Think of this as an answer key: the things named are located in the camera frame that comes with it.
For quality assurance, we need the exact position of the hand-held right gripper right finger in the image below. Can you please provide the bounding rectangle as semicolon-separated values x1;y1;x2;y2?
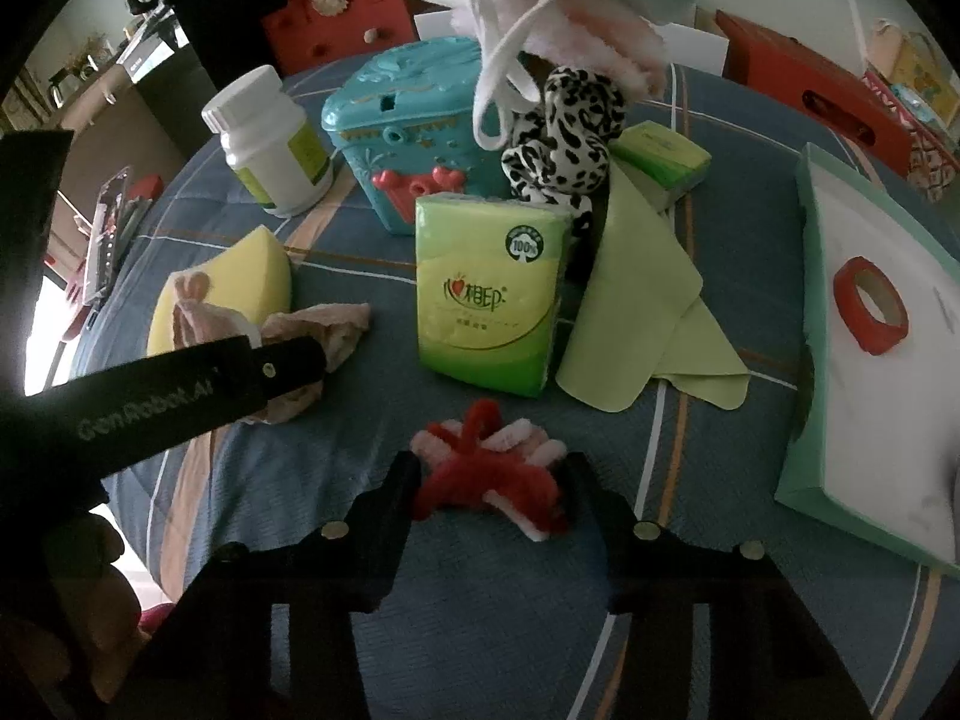
565;452;871;720

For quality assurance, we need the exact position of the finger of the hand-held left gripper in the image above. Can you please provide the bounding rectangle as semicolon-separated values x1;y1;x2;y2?
240;335;329;415

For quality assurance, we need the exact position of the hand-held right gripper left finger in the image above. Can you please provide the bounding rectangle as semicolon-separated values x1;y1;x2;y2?
97;452;422;720

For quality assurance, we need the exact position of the red and pink pipe cleaner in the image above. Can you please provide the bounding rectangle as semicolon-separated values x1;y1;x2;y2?
409;401;571;541

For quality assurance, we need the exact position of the yellow sponge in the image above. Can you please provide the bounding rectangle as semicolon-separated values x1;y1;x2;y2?
146;227;293;357

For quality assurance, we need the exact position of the pink fluffy cloth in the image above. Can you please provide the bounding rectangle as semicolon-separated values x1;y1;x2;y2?
450;0;668;100

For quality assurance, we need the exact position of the person's left hand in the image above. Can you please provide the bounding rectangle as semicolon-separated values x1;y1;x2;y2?
67;510;149;661

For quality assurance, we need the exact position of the blue plaid bedsheet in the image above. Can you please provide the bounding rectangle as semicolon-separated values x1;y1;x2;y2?
71;52;960;720

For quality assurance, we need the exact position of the large green tissue pack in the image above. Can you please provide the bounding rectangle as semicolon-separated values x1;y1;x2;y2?
415;193;575;400

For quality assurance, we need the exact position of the light green cloth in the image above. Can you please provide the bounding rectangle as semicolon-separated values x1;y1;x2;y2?
555;165;751;415

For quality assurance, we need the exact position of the white pill bottle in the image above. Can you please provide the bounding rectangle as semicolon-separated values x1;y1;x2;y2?
201;64;335;218

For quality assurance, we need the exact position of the teal plastic treasure box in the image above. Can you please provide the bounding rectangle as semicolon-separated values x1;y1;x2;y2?
321;37;526;230

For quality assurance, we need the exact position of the brown cabinet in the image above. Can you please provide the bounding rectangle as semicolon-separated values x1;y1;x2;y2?
15;7;218;241

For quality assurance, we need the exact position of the red tape roll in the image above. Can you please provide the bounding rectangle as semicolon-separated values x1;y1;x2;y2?
832;256;910;355

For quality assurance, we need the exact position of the red felt bag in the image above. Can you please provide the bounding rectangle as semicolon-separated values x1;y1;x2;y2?
261;0;421;80

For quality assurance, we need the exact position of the black appliance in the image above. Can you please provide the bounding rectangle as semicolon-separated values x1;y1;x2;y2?
120;0;301;83

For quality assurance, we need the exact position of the leopard print scrunchie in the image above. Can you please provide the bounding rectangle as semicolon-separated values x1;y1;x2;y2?
501;66;627;241

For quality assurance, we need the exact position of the small green tissue pack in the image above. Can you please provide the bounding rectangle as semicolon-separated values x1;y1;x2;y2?
611;122;712;211

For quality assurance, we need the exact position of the red cardboard box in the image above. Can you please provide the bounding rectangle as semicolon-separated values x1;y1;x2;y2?
715;10;923;166

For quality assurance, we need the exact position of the red patterned basket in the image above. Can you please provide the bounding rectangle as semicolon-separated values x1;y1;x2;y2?
862;67;960;203

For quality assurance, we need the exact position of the beige printed bag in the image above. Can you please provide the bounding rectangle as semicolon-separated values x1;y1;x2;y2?
868;19;957;128

